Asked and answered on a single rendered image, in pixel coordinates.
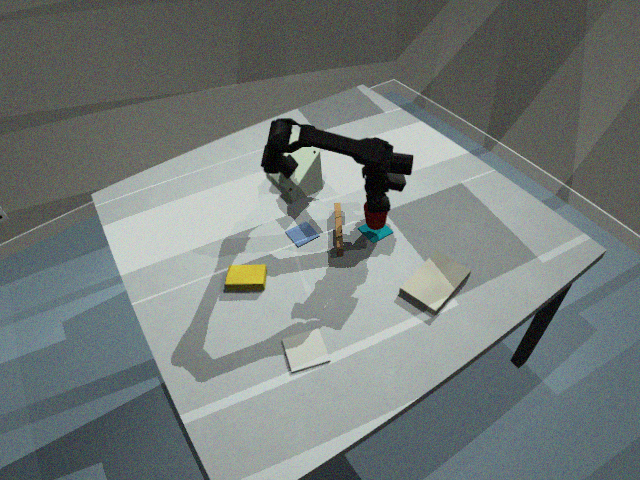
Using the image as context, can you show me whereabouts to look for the olive yellow rectangular block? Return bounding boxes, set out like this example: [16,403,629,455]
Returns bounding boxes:
[225,265,267,291]

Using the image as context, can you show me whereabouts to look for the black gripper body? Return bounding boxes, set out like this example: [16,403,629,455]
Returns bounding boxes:
[362,167,390,213]

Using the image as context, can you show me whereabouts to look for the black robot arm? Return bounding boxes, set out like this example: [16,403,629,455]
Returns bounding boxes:
[261,118,413,192]

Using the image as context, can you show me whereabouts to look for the red cup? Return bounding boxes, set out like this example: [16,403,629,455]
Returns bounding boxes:
[364,201,388,230]

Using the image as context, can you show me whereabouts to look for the beige flat rectangular block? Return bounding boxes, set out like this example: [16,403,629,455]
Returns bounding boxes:
[399,250,472,316]

